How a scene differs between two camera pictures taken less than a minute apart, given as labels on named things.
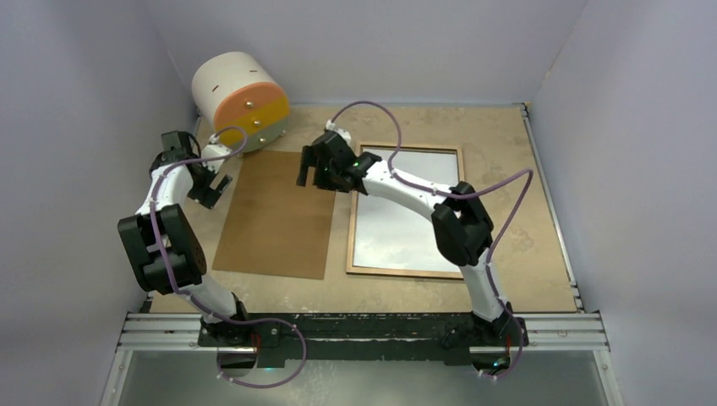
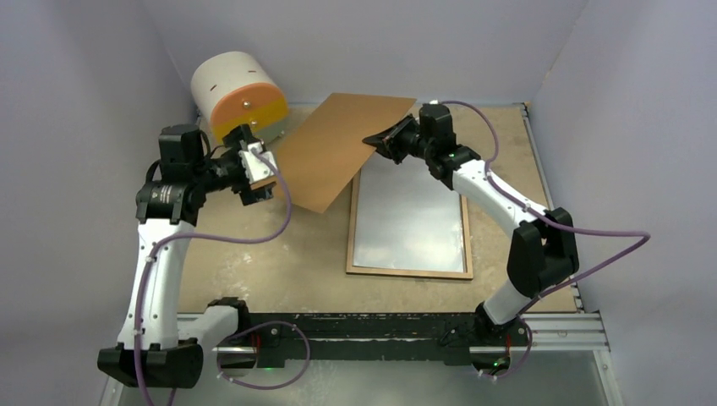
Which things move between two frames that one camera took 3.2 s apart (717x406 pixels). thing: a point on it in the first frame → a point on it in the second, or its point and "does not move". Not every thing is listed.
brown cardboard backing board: (271, 225) → (325, 148)
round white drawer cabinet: (237, 89) does not move
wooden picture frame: (353, 215) does not move
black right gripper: (321, 179) → (387, 143)
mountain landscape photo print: (391, 234) does not move
